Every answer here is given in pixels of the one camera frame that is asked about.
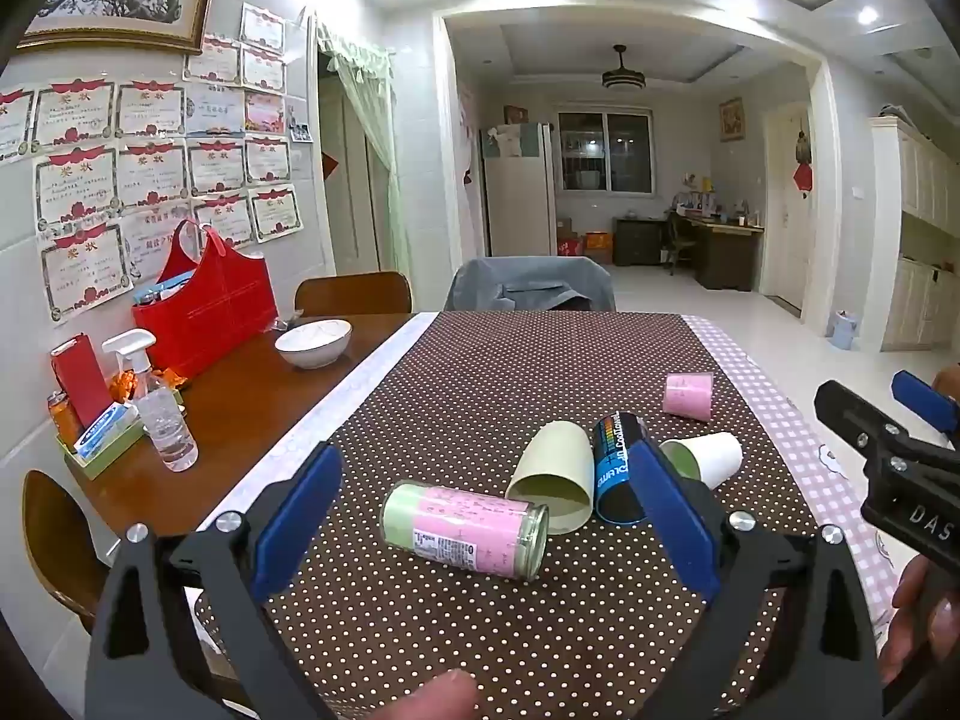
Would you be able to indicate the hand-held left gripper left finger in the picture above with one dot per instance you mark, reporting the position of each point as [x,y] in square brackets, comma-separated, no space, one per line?
[296,517]

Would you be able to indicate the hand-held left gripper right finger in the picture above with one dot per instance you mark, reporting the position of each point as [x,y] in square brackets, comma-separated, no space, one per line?
[675,517]

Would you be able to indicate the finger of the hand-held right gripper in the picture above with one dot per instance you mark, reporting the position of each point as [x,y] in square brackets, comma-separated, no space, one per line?
[926,399]
[851,412]

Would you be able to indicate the light green paper cup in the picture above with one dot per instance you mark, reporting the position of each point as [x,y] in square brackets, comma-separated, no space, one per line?
[547,469]

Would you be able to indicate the white paper cup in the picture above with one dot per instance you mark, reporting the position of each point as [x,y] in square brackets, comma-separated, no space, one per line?
[716,457]

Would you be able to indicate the black printed cup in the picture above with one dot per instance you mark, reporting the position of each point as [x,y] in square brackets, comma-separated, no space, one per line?
[616,472]

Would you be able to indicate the pink cup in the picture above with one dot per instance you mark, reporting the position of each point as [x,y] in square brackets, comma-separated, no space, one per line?
[688,395]

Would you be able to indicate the person's right hand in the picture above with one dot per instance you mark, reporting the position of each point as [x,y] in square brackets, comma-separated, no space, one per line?
[911,607]

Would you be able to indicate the person's left hand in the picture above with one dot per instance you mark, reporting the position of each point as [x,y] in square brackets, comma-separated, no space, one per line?
[439,697]

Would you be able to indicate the blue trash bin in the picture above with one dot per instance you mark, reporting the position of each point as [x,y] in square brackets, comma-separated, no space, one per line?
[844,331]

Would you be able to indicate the clear spray bottle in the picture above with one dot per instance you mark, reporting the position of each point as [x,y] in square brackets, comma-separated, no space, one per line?
[161,420]

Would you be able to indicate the glass jar pink green label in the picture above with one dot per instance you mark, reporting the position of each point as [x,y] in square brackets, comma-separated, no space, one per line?
[465,529]

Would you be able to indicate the white bowl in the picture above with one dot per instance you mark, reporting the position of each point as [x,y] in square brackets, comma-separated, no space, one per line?
[313,343]

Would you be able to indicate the green tray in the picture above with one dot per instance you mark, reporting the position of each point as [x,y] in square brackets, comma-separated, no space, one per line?
[112,454]

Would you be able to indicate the white door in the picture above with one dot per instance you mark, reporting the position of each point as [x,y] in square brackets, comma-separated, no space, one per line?
[784,225]

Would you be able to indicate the wooden desk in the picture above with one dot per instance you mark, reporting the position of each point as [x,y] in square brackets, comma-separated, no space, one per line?
[727,251]

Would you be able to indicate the blue white tissue packet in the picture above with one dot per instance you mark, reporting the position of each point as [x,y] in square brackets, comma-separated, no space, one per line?
[105,431]

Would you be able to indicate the brown polka dot tablecloth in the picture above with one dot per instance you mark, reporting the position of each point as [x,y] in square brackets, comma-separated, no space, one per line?
[465,390]

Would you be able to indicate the red tote bag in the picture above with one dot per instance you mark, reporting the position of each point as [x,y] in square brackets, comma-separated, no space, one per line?
[214,315]

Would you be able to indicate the wooden chair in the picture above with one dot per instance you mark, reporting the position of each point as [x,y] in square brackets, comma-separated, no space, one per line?
[352,292]
[60,540]

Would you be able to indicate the desk chair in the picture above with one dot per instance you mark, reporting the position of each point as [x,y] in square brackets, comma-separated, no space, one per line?
[679,244]

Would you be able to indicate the red hanging ornament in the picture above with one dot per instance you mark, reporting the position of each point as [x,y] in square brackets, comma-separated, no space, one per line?
[802,165]

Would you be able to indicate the orange can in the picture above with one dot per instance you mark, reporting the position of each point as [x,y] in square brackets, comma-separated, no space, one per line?
[61,416]

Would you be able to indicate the red box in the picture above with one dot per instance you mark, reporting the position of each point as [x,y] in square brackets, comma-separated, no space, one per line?
[81,379]

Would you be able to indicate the dark cabinet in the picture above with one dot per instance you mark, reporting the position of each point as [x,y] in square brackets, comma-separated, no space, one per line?
[637,240]

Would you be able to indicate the grey covered chair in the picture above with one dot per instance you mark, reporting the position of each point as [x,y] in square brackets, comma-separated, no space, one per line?
[525,285]

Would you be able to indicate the red cardboard boxes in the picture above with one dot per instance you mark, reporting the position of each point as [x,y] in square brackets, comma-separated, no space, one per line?
[585,244]

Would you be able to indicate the window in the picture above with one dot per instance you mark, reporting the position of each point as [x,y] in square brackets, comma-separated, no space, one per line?
[604,154]

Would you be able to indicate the white refrigerator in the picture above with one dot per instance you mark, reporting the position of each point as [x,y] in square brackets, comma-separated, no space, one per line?
[514,195]

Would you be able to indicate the green curtain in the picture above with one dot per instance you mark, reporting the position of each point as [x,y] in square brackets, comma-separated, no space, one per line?
[375,127]

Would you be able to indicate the ceiling fan lamp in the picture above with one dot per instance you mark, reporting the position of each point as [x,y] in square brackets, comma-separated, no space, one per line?
[622,75]

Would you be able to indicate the cream wall cabinets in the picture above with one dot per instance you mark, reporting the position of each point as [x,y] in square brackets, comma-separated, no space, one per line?
[919,240]

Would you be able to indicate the small framed wall picture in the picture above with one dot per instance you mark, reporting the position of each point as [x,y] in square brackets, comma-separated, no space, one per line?
[731,120]

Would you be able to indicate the group of wall certificates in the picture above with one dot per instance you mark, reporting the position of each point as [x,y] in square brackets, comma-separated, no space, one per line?
[150,157]

